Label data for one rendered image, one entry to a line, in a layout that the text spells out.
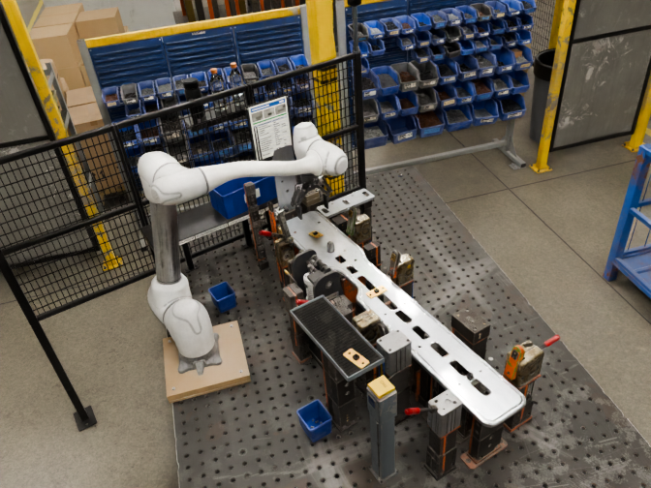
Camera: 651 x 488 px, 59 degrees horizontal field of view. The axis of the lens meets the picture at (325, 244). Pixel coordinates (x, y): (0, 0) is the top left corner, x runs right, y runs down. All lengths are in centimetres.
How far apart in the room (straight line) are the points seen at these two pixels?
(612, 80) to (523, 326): 298
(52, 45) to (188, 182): 424
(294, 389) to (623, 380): 188
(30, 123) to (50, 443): 188
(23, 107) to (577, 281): 359
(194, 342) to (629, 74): 406
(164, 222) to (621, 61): 389
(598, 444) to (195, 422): 147
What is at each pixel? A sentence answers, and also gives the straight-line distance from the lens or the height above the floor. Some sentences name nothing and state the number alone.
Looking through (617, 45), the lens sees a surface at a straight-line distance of 512.
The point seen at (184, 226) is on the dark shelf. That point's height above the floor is 103.
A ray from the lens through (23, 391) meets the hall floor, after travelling 386.
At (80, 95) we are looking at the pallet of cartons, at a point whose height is 74.
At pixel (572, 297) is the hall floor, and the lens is 394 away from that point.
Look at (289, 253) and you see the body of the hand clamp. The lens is 256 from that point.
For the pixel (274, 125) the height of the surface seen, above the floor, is 131.
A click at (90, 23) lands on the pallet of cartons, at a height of 101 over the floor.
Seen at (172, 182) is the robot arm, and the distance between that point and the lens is 210.
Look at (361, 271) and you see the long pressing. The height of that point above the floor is 100.
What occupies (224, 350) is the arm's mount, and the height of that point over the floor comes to 74.
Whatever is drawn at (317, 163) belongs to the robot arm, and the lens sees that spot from 220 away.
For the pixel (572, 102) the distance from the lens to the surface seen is 506.
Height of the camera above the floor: 256
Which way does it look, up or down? 37 degrees down
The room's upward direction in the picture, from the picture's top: 5 degrees counter-clockwise
